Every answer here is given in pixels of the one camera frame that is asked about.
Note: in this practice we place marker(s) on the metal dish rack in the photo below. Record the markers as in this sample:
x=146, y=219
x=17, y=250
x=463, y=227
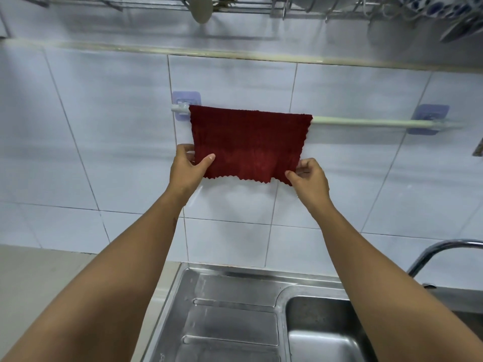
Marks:
x=234, y=5

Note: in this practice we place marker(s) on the person's left forearm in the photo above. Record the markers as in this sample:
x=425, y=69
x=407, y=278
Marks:
x=109, y=282

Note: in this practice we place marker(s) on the pale green towel rail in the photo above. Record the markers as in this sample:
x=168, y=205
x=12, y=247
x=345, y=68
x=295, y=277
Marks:
x=371, y=122

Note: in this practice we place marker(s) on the person's right forearm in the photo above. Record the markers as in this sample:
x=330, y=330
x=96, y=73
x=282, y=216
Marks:
x=381, y=290

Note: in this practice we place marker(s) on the stainless steel sink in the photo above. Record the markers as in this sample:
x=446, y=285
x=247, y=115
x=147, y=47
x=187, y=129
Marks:
x=234, y=316

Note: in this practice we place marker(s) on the pale green ladle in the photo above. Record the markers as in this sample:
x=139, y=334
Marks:
x=202, y=9

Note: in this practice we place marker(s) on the chrome faucet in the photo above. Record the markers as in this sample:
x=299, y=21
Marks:
x=437, y=250

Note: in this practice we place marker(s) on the person's right hand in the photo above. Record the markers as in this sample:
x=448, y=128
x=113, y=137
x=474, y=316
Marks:
x=311, y=182

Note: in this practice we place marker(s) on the person's left thumb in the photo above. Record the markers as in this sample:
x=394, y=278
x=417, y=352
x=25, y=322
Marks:
x=205, y=162

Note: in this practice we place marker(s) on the person's left hand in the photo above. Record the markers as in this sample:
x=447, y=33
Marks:
x=183, y=171

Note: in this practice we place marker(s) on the person's right thumb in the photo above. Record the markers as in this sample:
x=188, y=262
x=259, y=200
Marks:
x=292, y=177

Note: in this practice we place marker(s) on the dark red cloth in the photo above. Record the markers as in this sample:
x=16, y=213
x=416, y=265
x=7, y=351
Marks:
x=247, y=145

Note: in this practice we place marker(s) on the translucent purple adhesive hook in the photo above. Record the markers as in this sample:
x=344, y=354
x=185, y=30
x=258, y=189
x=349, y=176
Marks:
x=185, y=105
x=428, y=118

